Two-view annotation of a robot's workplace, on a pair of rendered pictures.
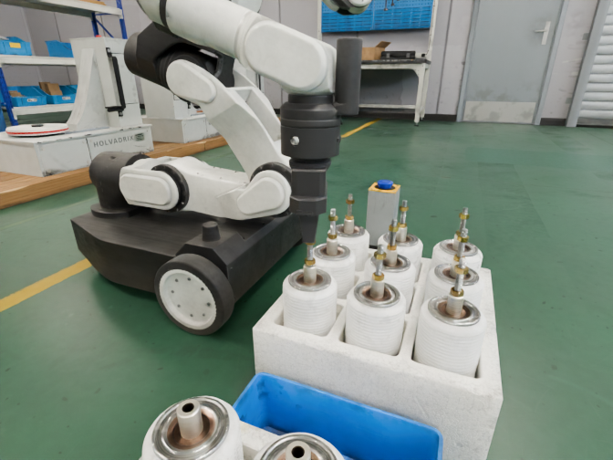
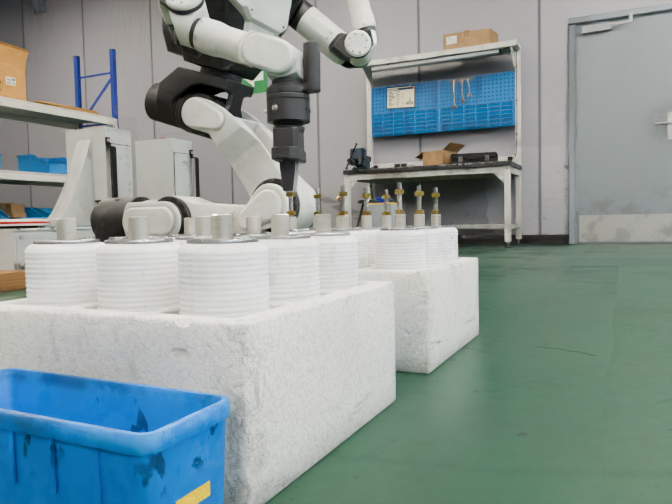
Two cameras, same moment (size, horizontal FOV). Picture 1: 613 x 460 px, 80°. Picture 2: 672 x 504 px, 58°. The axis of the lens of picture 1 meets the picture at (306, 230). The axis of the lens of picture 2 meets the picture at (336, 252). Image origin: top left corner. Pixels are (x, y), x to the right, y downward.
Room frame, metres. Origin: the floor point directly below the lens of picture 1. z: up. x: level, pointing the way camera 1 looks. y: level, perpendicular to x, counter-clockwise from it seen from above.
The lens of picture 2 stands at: (-0.68, -0.17, 0.27)
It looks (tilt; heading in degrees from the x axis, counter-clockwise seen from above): 3 degrees down; 3
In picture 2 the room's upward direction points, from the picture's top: 1 degrees counter-clockwise
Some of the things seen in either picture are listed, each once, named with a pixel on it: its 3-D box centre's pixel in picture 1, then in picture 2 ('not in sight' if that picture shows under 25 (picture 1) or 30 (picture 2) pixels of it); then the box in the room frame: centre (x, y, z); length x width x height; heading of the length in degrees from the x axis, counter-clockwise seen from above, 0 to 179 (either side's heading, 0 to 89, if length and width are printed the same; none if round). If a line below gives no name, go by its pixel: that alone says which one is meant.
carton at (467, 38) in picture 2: not in sight; (470, 42); (5.32, -1.17, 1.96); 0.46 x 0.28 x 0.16; 64
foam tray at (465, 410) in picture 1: (383, 330); (368, 303); (0.61, -0.16, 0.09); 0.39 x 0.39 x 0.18; 67
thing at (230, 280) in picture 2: not in sight; (225, 326); (-0.05, -0.01, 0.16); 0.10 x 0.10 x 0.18
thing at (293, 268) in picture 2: not in sight; (282, 310); (0.06, -0.06, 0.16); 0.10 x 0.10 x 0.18
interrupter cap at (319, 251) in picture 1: (331, 252); not in sight; (0.66, -0.05, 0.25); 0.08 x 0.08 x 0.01
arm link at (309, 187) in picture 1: (308, 165); (287, 131); (0.55, 0.00, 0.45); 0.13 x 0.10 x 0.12; 176
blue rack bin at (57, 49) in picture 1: (72, 50); (48, 165); (5.38, 3.12, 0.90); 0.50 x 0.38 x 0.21; 66
